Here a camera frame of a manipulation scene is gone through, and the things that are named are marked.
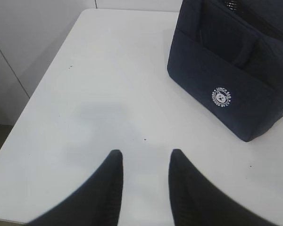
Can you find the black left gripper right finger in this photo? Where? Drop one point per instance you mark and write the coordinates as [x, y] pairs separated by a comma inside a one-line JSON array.
[[249, 194]]

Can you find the navy blue lunch bag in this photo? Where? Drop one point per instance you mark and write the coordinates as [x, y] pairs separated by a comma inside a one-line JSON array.
[[228, 55]]

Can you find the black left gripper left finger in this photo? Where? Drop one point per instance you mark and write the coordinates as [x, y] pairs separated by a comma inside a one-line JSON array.
[[97, 202]]

